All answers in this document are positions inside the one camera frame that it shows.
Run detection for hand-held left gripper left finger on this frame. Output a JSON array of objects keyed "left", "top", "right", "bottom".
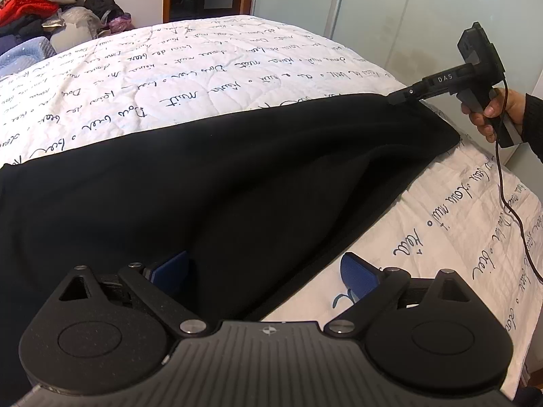
[{"left": 57, "top": 250, "right": 208, "bottom": 338}]

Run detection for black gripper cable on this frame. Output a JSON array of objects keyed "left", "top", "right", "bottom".
[{"left": 494, "top": 74, "right": 543, "bottom": 283}]

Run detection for blue quilted blanket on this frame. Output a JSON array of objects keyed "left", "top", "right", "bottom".
[{"left": 0, "top": 35, "right": 58, "bottom": 79}]

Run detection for black pants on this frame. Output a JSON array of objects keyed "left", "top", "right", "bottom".
[{"left": 0, "top": 92, "right": 462, "bottom": 396}]

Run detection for purple bag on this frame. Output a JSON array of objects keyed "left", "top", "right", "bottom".
[{"left": 107, "top": 13, "right": 135, "bottom": 34}]

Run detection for person's right hand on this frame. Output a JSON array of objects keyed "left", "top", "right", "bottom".
[{"left": 462, "top": 87, "right": 527, "bottom": 144}]

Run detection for white script-print quilt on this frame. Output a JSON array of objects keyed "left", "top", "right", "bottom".
[{"left": 0, "top": 14, "right": 543, "bottom": 396}]

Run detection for clear plastic bag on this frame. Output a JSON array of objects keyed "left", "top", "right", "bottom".
[{"left": 49, "top": 6, "right": 105, "bottom": 53}]

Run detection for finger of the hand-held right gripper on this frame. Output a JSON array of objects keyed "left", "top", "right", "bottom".
[{"left": 386, "top": 79, "right": 430, "bottom": 106}]

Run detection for frosted glass wardrobe door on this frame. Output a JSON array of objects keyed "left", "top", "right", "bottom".
[{"left": 249, "top": 0, "right": 543, "bottom": 198}]

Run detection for black backpack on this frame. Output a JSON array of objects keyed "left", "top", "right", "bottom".
[{"left": 84, "top": 0, "right": 125, "bottom": 24}]

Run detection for pile of clothes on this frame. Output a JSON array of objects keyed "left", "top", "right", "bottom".
[{"left": 0, "top": 0, "right": 86, "bottom": 41}]

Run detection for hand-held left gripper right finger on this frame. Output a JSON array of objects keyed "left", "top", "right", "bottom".
[{"left": 324, "top": 251, "right": 472, "bottom": 340}]

